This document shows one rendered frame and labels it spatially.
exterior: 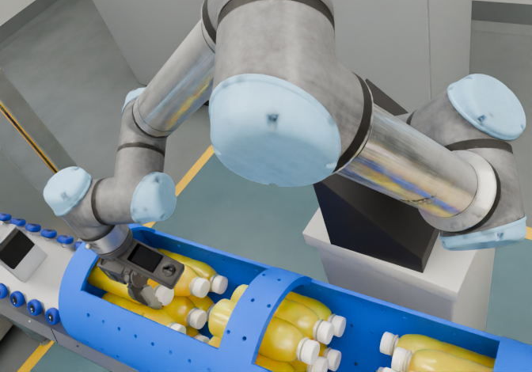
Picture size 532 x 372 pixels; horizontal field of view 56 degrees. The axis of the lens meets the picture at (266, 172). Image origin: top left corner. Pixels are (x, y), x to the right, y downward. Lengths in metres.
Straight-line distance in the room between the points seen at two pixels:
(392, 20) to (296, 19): 1.69
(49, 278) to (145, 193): 0.87
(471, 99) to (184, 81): 0.40
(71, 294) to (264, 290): 0.42
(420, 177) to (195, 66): 0.30
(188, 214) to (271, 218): 0.48
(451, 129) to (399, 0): 1.33
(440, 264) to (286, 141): 0.61
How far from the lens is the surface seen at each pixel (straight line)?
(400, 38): 2.17
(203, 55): 0.60
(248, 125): 0.40
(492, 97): 0.81
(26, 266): 1.62
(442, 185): 0.63
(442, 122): 0.80
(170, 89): 0.68
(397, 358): 0.91
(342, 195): 0.86
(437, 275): 0.96
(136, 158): 0.79
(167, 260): 0.91
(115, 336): 1.04
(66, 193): 0.80
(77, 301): 1.10
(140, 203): 0.76
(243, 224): 2.60
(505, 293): 2.26
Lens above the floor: 1.98
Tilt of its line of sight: 45 degrees down
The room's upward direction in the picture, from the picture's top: 22 degrees counter-clockwise
